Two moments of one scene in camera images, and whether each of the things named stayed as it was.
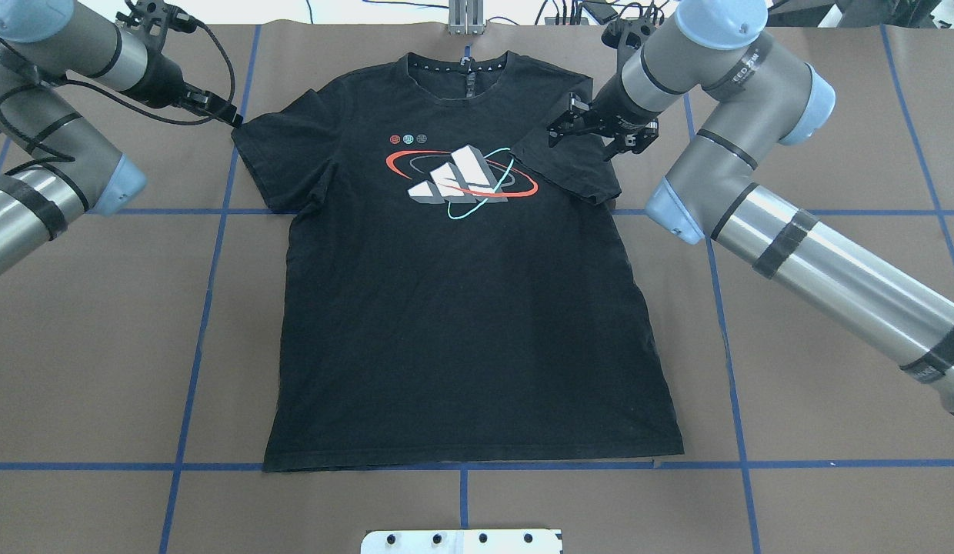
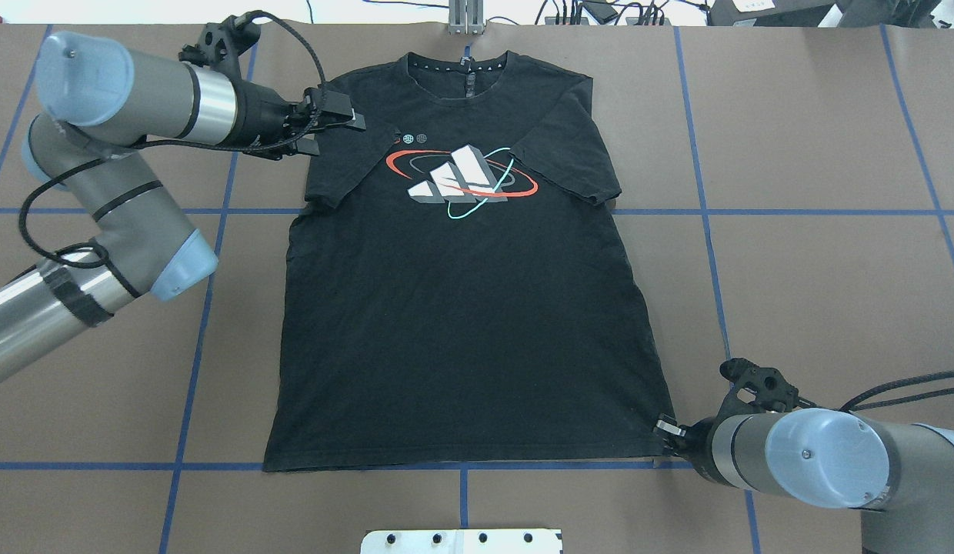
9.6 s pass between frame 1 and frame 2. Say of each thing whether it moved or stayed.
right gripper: moved
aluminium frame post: stayed
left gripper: moved
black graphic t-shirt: stayed
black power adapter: stayed
